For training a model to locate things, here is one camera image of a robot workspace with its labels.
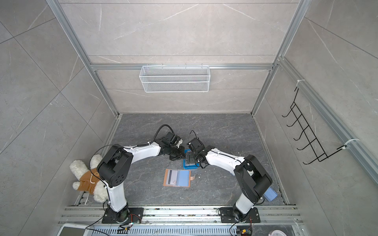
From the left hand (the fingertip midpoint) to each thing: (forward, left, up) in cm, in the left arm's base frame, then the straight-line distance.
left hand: (189, 155), depth 91 cm
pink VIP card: (-12, +11, -4) cm, 17 cm away
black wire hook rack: (-7, -56, +27) cm, 63 cm away
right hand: (-2, -4, -1) cm, 4 cm away
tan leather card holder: (-13, +7, -4) cm, 15 cm away
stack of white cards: (-6, 0, +7) cm, 10 cm away
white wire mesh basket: (+46, +9, +26) cm, 54 cm away
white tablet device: (-37, +57, 0) cm, 68 cm away
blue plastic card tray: (-6, 0, -4) cm, 7 cm away
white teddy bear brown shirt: (-17, +52, +6) cm, 55 cm away
